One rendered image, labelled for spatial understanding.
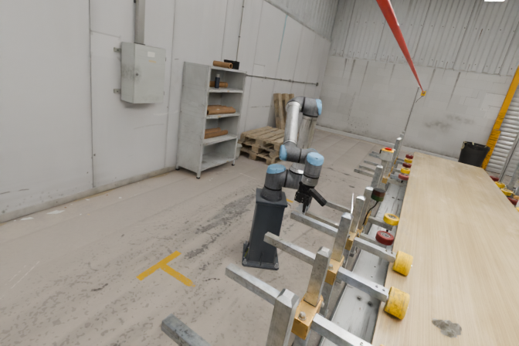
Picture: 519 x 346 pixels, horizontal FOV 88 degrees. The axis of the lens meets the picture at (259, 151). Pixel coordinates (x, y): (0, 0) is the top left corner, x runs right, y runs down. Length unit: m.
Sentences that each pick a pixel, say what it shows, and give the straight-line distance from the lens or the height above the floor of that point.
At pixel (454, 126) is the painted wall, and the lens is 9.23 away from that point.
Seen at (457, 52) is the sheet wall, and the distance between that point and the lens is 9.28.
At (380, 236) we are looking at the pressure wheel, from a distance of 1.50.
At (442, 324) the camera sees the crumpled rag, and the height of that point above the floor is 0.91.
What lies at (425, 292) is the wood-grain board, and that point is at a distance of 1.28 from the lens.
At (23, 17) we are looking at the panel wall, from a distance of 2.96.
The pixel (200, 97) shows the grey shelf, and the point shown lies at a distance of 3.70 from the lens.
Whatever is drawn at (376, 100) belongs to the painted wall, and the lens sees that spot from 9.19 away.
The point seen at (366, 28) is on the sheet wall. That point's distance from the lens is 9.48.
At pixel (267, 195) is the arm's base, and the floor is 0.64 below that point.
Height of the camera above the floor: 1.57
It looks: 16 degrees down
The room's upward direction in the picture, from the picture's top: 9 degrees clockwise
